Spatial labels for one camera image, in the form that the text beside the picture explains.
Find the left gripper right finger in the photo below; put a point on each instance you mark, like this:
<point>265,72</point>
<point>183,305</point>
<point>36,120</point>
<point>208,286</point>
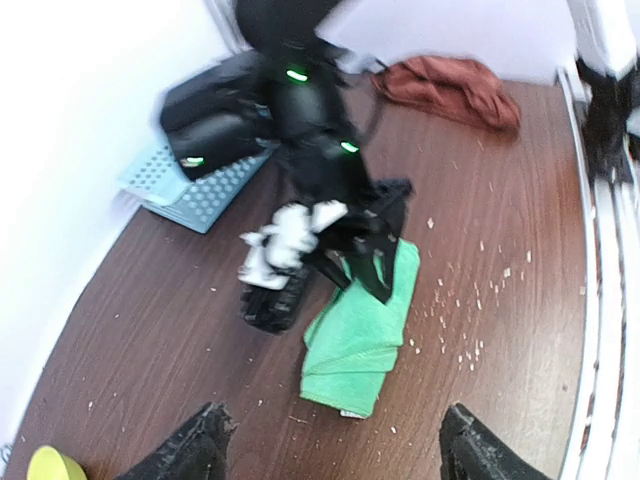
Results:
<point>469,450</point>

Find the brown towel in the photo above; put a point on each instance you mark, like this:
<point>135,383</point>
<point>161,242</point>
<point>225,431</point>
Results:
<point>458,89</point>

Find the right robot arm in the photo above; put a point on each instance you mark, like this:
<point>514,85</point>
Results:
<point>282,95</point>

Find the green plastic bowl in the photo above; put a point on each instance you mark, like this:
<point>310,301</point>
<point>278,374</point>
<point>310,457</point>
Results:
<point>47,463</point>

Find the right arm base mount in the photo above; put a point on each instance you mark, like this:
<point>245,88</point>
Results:
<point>607,142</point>

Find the aluminium front rail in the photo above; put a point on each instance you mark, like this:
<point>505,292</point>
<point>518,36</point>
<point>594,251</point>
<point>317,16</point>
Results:
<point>604,437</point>

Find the green towel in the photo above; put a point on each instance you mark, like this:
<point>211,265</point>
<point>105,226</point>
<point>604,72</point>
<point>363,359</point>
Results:
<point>353,343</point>

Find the light blue plastic basket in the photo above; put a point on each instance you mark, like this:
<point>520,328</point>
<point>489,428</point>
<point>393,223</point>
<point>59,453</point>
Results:
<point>154,177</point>

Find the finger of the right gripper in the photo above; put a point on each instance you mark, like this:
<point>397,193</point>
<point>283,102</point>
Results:
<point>328,268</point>
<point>372,264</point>

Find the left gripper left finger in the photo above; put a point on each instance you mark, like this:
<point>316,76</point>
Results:
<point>196,450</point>

